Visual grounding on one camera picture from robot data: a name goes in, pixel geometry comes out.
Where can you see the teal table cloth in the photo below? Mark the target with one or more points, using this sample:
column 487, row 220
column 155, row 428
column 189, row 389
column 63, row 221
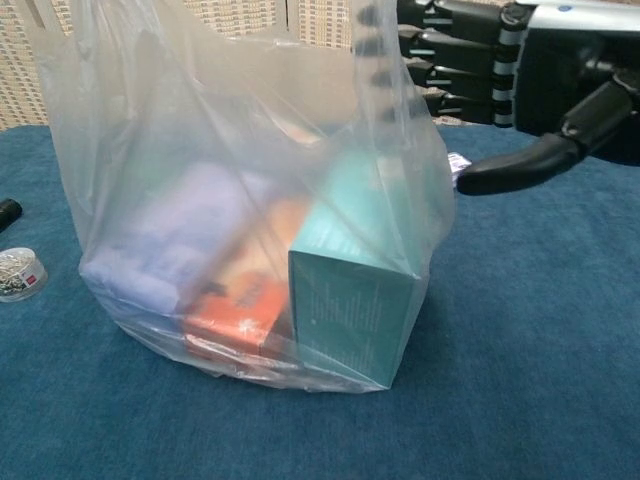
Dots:
column 525, row 325

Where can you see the peach coloured packet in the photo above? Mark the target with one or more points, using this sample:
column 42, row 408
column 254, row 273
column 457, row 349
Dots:
column 287, row 230

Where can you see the clear plastic shopping bag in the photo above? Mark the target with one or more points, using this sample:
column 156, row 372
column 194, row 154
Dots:
column 150, row 125

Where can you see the round clear paper clip tub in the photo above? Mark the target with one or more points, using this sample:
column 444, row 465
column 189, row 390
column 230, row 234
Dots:
column 20, row 277

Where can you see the lavender soft pack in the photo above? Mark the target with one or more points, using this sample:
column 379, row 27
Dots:
column 165, row 240

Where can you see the orange cardboard box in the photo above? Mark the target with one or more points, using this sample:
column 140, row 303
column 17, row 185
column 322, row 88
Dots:
column 235, row 320

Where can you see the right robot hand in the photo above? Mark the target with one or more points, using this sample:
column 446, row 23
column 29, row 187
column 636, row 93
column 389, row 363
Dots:
column 565, row 60

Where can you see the teal cardboard box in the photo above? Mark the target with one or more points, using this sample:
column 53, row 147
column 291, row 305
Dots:
column 350, row 310

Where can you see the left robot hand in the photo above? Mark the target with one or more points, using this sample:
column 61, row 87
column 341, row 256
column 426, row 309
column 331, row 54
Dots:
column 9, row 212

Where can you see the woven folding screen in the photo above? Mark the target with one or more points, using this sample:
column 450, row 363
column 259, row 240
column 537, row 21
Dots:
column 20, row 75

